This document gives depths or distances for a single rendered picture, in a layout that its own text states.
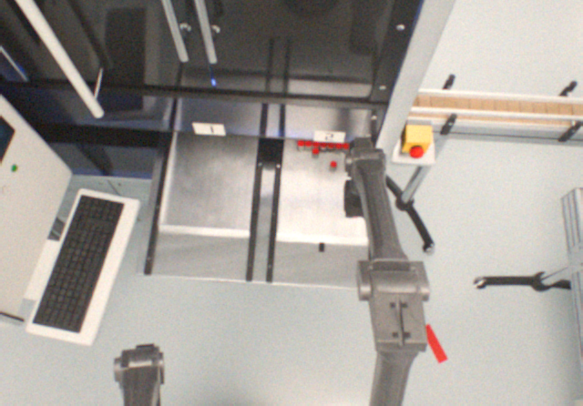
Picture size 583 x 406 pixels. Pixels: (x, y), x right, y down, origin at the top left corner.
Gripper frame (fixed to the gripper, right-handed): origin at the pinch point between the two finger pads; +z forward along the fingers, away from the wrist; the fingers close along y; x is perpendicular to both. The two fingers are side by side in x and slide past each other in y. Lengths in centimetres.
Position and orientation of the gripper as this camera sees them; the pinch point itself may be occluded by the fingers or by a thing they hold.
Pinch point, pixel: (353, 216)
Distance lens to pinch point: 140.9
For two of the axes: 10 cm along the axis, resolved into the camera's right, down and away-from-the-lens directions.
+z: -0.1, 5.2, 8.5
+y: 0.4, -8.5, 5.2
